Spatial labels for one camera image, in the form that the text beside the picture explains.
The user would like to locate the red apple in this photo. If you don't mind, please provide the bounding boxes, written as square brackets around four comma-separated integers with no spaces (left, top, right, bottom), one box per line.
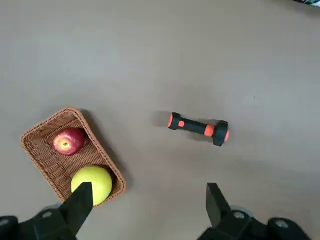
[52,127,85,156]

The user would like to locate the yellow-green apple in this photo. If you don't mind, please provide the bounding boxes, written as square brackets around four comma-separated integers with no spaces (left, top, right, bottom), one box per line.
[70,165,113,206]

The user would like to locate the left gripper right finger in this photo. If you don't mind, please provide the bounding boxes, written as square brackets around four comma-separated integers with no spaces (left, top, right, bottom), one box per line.
[199,182,312,240]

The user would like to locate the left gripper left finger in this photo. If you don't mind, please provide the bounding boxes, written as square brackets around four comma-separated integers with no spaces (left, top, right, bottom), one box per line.
[0,181,94,240]

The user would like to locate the brown wicker tray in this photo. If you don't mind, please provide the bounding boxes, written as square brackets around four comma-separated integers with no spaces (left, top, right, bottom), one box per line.
[20,107,127,206]

